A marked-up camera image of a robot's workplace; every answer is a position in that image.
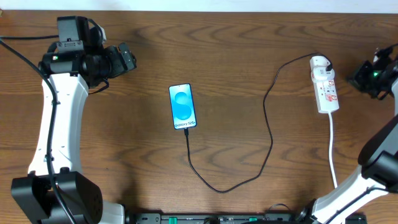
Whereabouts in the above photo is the blue Galaxy S25 smartphone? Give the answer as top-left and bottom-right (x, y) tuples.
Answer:
(169, 83), (197, 129)

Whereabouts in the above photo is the black USB charging cable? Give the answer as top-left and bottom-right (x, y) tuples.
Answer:
(183, 52), (333, 194)

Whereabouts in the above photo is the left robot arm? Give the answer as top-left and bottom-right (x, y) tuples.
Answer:
(11, 16), (136, 223)

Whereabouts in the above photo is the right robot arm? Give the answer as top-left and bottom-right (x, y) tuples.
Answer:
(294, 45), (397, 223)

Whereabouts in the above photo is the white USB charger plug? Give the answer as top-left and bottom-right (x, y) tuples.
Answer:
(310, 55), (331, 70)

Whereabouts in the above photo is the white power strip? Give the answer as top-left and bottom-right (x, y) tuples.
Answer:
(311, 67), (339, 114)

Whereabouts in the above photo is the white power strip cord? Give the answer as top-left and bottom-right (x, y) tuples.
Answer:
(328, 112), (339, 189)

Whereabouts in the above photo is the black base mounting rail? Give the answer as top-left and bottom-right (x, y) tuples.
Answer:
(124, 212), (303, 224)

